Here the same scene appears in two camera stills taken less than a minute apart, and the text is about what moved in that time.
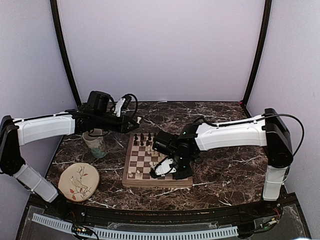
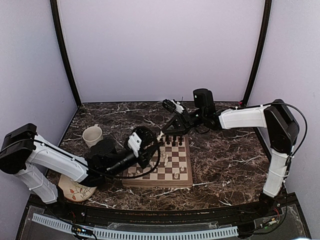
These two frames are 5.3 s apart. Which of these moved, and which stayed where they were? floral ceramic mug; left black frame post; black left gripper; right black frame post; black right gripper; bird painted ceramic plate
Moved: black right gripper; black left gripper
Stayed: floral ceramic mug; bird painted ceramic plate; right black frame post; left black frame post
